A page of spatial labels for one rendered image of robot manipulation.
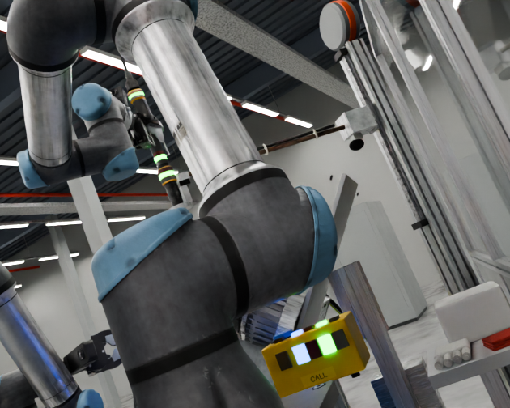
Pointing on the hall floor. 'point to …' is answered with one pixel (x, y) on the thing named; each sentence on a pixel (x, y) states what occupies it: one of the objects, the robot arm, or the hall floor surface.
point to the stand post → (377, 337)
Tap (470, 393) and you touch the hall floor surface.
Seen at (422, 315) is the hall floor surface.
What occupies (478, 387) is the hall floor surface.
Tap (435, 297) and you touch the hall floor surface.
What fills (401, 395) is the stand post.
